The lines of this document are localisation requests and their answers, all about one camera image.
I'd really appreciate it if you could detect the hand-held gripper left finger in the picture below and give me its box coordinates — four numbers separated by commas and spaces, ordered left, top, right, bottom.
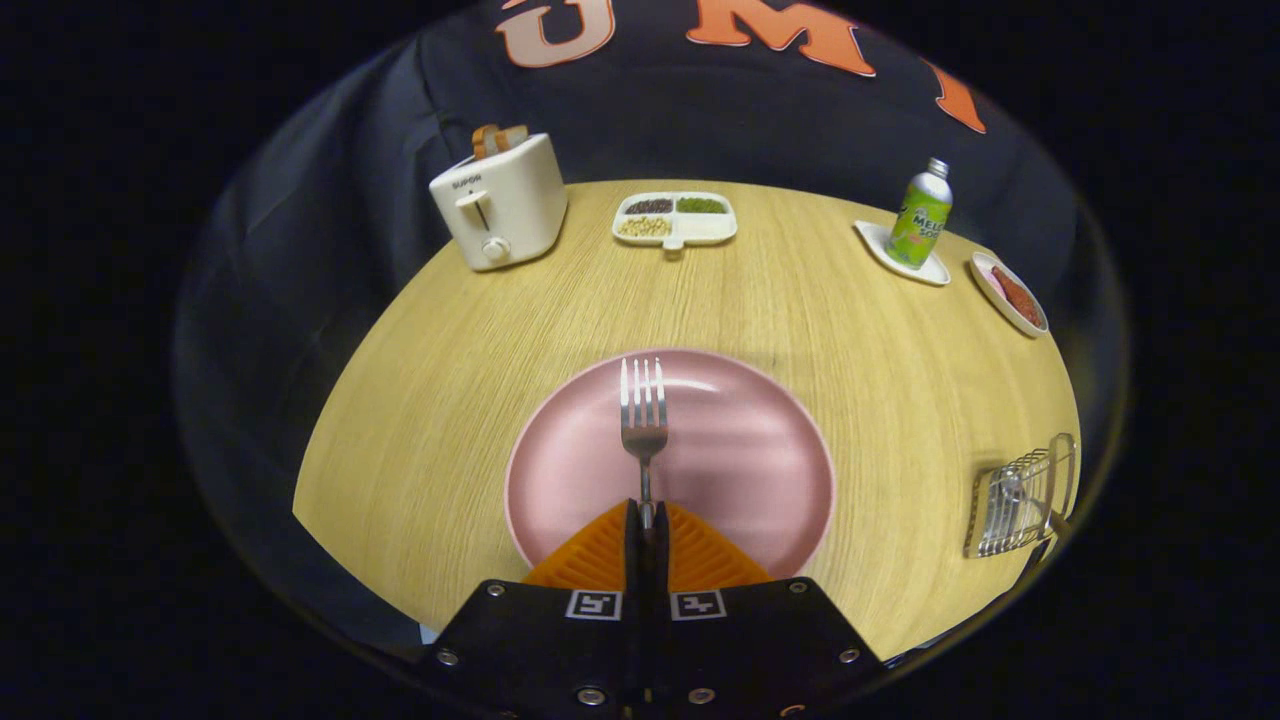
412, 500, 649, 720

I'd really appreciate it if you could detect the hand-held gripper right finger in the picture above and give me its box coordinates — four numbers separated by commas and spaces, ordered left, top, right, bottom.
650, 500, 887, 720

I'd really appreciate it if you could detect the brown fried cutlet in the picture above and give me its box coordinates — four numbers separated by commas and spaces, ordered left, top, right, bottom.
992, 265, 1045, 329

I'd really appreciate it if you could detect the pink round plate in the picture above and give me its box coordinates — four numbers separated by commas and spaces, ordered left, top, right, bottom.
504, 349, 837, 581

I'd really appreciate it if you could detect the green label metal bottle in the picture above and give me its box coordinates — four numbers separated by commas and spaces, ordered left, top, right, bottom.
886, 158, 953, 269

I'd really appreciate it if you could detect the metal fork wooden handle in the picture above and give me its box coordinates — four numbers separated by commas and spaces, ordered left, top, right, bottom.
619, 357, 670, 530

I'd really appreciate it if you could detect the white toaster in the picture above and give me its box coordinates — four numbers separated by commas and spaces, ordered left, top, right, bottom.
430, 133, 569, 272

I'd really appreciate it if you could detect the white divided bean tray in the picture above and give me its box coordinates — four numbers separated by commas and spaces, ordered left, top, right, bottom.
612, 192, 738, 252

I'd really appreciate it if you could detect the metal wire cutlery rack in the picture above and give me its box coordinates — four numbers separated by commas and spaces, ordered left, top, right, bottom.
963, 433, 1079, 559

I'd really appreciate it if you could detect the white food plate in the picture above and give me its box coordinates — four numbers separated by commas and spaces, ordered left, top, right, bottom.
969, 252, 1050, 337

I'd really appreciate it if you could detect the white square coaster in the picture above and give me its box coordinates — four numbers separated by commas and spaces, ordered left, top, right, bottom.
855, 220, 952, 287

